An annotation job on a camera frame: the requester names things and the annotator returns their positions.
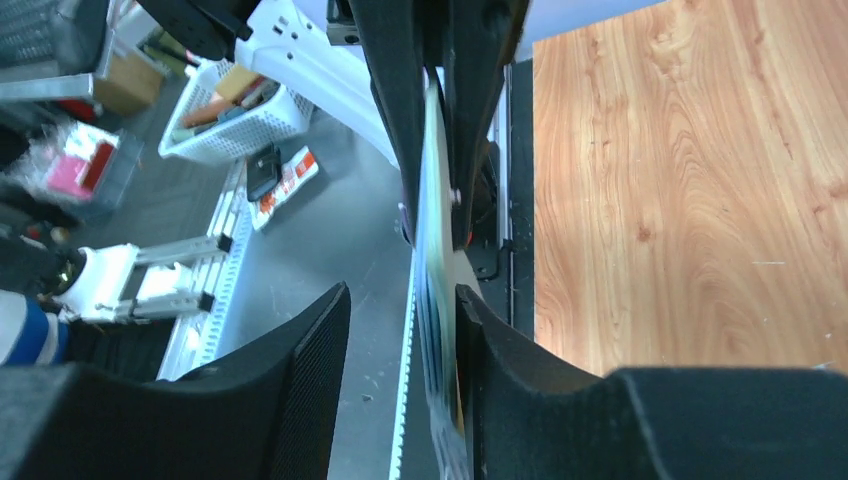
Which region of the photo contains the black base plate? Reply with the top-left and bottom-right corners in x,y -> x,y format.
470,59 -> 535,339

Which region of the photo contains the green leather card holder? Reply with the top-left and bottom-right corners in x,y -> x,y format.
414,77 -> 471,479

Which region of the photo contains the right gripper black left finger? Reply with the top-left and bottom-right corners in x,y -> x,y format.
1,283 -> 351,479

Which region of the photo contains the black phone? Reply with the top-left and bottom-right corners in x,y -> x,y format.
245,144 -> 282,202

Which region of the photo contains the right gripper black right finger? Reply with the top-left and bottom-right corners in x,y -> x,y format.
456,286 -> 847,479

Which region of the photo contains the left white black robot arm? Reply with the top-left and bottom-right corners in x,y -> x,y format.
143,1 -> 529,249

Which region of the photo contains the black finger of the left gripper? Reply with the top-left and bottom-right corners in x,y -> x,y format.
442,0 -> 530,249
350,0 -> 424,241

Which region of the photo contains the white perforated basket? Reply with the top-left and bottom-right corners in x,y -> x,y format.
158,61 -> 313,165

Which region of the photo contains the aluminium frame rail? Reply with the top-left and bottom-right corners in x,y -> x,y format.
160,93 -> 439,479

